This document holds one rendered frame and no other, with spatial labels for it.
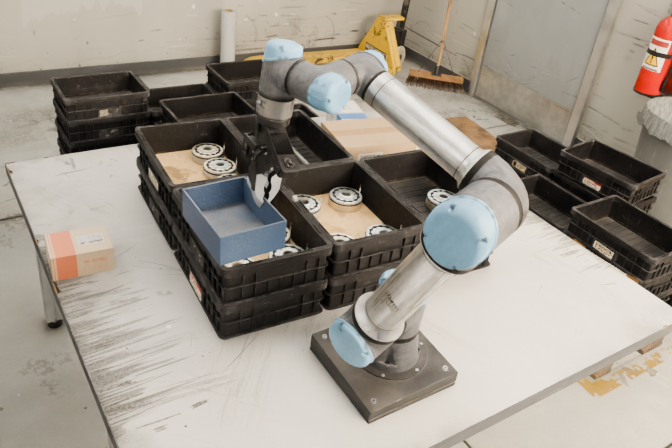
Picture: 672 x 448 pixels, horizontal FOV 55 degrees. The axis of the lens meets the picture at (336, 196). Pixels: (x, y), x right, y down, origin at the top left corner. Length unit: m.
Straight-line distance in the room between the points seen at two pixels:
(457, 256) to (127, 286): 1.04
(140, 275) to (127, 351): 0.29
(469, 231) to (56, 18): 4.12
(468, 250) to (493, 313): 0.85
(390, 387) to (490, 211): 0.62
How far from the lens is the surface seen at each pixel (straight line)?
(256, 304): 1.63
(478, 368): 1.75
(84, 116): 3.28
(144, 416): 1.54
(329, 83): 1.21
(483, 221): 1.08
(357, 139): 2.36
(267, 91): 1.30
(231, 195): 1.50
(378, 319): 1.33
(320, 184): 2.02
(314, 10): 5.64
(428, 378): 1.62
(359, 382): 1.57
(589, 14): 4.76
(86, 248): 1.89
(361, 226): 1.92
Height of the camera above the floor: 1.87
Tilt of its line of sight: 31 degrees down
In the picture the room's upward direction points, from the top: 8 degrees clockwise
